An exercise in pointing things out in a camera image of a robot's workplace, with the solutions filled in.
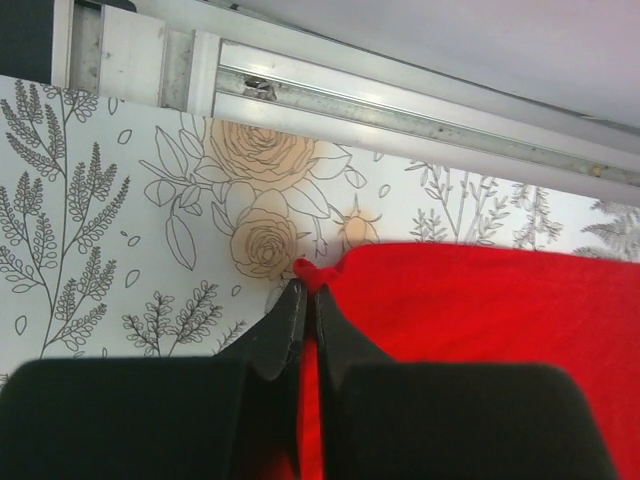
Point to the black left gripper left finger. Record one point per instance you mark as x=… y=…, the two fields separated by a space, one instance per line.
x=229 y=416

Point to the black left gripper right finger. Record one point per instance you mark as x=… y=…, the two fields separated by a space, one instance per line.
x=384 y=419

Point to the red t shirt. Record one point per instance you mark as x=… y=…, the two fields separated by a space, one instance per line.
x=460 y=303

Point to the floral patterned table mat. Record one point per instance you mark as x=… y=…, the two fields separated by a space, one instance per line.
x=129 y=230

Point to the aluminium table frame rail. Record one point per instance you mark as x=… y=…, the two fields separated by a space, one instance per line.
x=206 y=60

